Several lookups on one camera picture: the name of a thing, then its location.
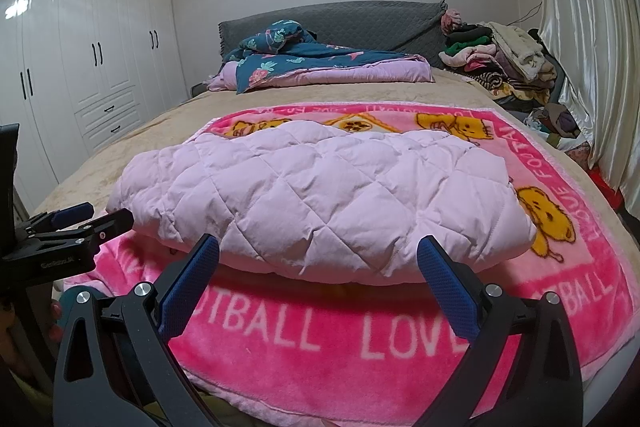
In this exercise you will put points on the pink printed blanket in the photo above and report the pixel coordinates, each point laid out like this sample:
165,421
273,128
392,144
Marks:
325,327

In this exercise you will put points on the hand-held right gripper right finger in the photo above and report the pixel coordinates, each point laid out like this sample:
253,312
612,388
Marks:
447,292

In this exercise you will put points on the pile of folded clothes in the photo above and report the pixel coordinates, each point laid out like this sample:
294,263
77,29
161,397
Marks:
505,57

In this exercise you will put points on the pink frilly cloth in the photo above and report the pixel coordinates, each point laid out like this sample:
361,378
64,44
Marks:
452,19

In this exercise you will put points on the blue floral quilt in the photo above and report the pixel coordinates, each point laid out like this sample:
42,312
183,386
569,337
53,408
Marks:
320,62

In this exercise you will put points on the white satin curtain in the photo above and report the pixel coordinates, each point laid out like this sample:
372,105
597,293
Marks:
600,32

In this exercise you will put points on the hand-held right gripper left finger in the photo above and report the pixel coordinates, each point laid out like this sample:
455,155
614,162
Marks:
192,279

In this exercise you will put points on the person's left hand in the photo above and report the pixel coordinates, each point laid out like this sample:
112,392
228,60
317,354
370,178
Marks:
55,322

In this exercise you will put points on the red object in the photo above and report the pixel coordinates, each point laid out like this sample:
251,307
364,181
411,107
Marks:
612,197

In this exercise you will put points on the beige bed sheet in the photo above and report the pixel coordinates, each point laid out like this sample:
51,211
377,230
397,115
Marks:
165,117

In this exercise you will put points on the white wardrobe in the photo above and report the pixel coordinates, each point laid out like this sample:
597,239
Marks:
100,57

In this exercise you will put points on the grey padded headboard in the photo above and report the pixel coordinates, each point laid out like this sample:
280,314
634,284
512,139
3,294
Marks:
350,22

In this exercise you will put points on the pink quilted jacket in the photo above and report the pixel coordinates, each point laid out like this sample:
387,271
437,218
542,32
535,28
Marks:
320,202

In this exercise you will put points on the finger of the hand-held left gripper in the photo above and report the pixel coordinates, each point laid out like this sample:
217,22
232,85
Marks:
75,213
112,223

